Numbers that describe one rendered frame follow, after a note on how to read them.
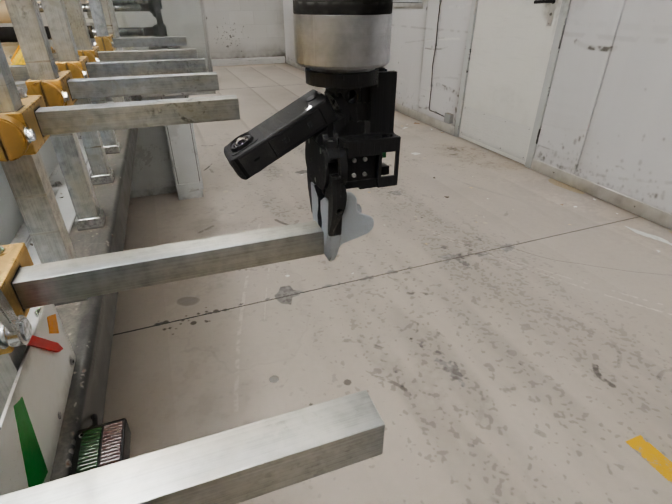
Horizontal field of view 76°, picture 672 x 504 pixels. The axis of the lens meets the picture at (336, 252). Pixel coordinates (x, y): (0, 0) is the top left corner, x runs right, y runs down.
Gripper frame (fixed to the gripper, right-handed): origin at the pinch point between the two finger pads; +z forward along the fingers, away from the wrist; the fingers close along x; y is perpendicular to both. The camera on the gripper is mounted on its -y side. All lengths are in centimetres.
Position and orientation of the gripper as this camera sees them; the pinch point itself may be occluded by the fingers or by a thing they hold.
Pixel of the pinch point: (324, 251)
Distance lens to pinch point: 51.2
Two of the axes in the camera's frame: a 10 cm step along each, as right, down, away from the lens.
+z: 0.0, 8.6, 5.0
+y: 9.4, -1.7, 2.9
